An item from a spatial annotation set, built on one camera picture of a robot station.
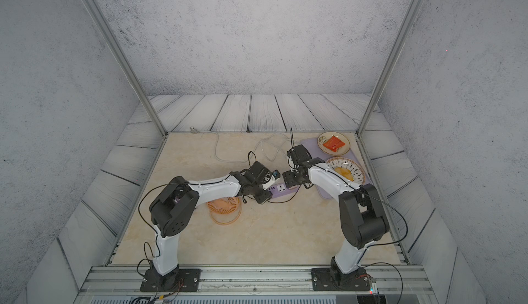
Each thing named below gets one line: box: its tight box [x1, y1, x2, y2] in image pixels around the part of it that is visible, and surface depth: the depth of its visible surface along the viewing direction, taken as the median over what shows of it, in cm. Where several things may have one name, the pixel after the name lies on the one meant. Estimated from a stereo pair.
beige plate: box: [316, 131, 351, 157], surface depth 114 cm
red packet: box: [322, 134, 346, 152], surface depth 114 cm
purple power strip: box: [267, 182, 300, 199], surface depth 95 cm
